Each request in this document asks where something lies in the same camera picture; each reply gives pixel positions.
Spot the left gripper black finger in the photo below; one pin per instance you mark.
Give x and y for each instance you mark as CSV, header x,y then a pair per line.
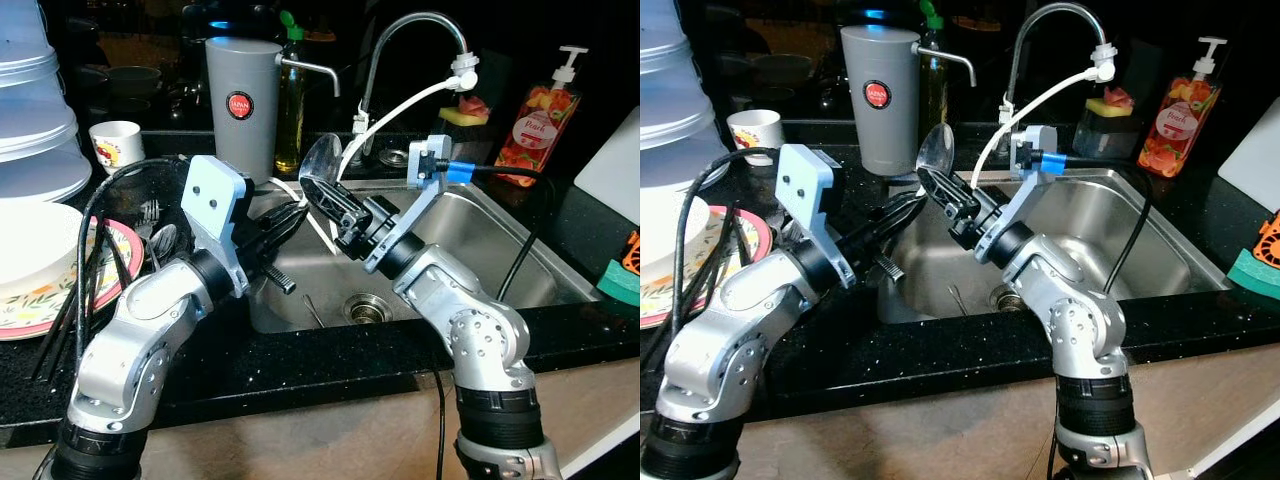
x,y
288,213
902,222
902,202
288,233

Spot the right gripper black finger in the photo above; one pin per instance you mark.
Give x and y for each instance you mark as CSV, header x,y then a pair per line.
x,y
325,204
952,181
338,193
940,194

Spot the metal spoon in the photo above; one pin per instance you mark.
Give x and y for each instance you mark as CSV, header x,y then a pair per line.
x,y
162,240
937,148
320,158

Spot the metal fork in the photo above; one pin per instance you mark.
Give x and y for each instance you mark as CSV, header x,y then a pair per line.
x,y
312,310
150,212
958,298

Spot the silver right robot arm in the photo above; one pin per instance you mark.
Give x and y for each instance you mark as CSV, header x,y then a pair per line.
x,y
470,330
1080,310

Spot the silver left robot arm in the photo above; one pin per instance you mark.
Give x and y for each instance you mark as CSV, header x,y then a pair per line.
x,y
140,320
740,320

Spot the round metal hole cover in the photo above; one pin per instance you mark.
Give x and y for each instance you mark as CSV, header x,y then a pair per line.
x,y
393,157

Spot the grey water filter canister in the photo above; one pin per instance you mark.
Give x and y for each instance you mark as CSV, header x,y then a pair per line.
x,y
240,130
878,130

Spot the oil bottle with green cap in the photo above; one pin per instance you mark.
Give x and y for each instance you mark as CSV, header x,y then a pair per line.
x,y
932,100
290,120

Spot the metal sink drain strainer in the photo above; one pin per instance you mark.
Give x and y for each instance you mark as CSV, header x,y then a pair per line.
x,y
1003,298
368,310

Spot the stainless steel sink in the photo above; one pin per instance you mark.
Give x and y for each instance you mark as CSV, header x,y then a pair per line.
x,y
1180,250
480,215

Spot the black chopstick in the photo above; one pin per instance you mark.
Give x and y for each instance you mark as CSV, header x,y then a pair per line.
x,y
100,270
118,262
730,255
715,265

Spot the dark sponge holder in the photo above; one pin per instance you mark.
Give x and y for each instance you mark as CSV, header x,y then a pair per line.
x,y
1110,135
475,140

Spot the yellow sponge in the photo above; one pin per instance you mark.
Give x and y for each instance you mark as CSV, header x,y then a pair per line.
x,y
1097,107
455,116

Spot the white printed cup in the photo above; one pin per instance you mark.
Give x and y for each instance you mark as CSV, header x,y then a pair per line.
x,y
115,145
752,135

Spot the pink scrub sponge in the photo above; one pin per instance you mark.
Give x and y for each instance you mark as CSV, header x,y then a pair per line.
x,y
478,107
1120,98

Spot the chrome gooseneck faucet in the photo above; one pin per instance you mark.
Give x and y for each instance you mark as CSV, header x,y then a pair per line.
x,y
465,68
1103,58

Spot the peach soap pump bottle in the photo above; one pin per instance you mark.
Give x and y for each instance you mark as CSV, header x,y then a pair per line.
x,y
1175,125
535,135

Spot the white bowl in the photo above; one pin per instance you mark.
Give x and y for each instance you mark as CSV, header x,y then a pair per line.
x,y
35,250
665,240

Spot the translucent white plastic container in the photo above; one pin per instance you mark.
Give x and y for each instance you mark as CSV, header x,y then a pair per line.
x,y
675,170
665,110
30,120
20,40
655,35
40,180

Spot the floral plate with pink rim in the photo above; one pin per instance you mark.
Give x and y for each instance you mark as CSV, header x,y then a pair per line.
x,y
40,315
660,300

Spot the orange patterned scrubber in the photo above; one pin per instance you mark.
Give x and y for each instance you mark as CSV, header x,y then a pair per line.
x,y
632,252
1270,238

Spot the green sponge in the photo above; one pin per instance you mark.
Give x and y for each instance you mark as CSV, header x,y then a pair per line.
x,y
620,285
1255,275

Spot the white cutting board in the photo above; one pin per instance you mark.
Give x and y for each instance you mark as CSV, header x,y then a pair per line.
x,y
1255,160
615,170

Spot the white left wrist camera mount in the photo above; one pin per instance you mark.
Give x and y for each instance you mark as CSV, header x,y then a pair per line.
x,y
805,180
215,195

